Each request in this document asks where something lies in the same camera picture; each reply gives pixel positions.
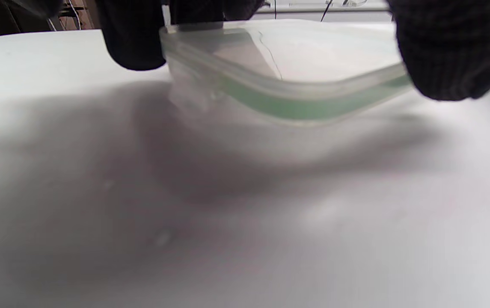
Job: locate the person's left hand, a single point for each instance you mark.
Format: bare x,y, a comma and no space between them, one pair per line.
454,42

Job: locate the clear lid with green rim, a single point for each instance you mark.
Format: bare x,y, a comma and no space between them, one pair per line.
304,107

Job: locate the white background table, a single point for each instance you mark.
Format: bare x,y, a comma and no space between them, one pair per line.
356,15

